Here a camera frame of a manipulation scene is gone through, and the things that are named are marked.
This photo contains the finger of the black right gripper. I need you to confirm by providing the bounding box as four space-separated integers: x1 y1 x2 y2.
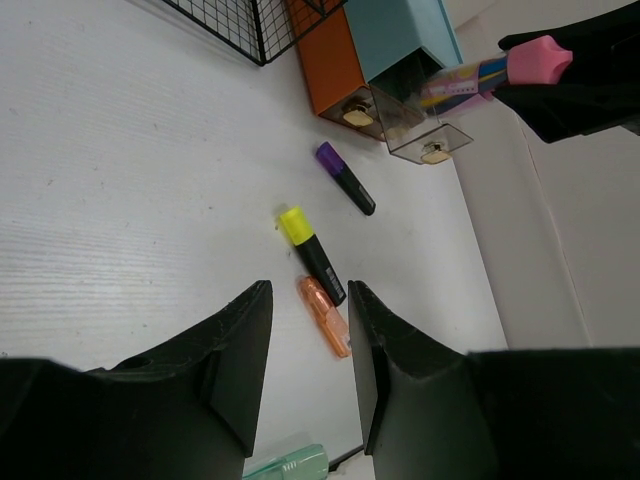
498 1 639 64
493 78 639 144

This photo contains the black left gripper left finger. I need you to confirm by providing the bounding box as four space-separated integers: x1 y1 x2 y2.
1 280 273 479

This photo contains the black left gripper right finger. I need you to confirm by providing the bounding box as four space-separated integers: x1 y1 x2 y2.
348 281 639 479

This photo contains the yellow highlighter marker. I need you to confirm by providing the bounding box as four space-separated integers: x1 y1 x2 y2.
279 206 347 306

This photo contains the blue and orange drawer box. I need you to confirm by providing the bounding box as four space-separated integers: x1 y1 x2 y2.
287 1 473 165

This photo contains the purple highlighter marker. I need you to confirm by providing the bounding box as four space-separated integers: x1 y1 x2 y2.
315 142 376 216

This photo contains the pink highlighter marker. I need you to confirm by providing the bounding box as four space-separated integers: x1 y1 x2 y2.
506 35 573 85

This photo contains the black wire mesh organizer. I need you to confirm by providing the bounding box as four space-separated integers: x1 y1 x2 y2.
166 0 344 67

